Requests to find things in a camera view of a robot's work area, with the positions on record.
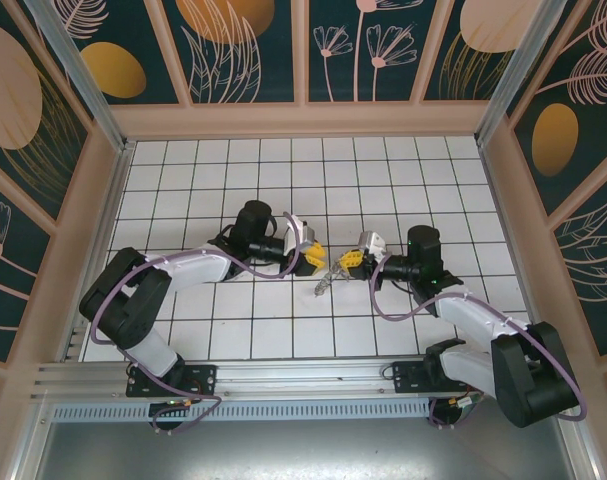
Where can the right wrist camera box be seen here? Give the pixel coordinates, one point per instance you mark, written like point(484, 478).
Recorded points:
point(373, 244)

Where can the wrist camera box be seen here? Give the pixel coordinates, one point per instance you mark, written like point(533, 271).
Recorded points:
point(373, 244)
point(300, 232)

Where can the grey metal sheet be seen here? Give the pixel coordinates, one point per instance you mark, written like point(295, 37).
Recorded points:
point(303, 450)

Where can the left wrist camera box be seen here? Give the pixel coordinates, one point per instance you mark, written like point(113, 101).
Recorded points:
point(300, 232)

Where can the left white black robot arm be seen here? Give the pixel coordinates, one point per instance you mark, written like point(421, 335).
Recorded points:
point(193, 265)

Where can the aluminium corner post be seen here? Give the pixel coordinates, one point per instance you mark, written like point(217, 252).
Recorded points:
point(520, 75)
point(80, 75)

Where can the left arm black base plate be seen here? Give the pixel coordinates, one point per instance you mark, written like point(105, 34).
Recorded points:
point(203, 377)

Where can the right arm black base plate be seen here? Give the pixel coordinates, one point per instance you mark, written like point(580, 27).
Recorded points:
point(405, 377)

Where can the grooved aluminium side rail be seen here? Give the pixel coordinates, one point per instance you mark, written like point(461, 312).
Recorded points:
point(80, 342)

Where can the aluminium mounting rail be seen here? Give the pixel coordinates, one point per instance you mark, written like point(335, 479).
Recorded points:
point(308, 377)

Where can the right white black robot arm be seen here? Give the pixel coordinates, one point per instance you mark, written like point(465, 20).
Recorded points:
point(473, 320)

